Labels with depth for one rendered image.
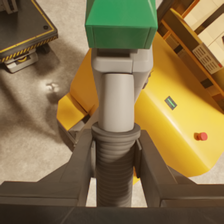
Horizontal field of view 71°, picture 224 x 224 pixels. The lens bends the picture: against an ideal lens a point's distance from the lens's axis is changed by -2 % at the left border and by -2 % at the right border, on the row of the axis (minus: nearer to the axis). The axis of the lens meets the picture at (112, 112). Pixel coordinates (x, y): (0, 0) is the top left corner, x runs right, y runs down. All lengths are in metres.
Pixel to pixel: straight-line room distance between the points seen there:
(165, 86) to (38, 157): 1.14
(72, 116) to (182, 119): 0.72
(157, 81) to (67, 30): 1.37
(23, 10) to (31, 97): 0.71
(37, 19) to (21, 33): 0.19
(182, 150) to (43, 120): 1.15
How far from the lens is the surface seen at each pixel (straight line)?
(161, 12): 0.92
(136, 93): 0.16
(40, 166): 1.49
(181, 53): 1.20
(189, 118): 0.82
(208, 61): 0.91
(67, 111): 1.17
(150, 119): 0.76
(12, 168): 1.53
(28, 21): 1.57
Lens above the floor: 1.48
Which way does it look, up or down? 68 degrees down
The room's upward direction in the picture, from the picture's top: 50 degrees clockwise
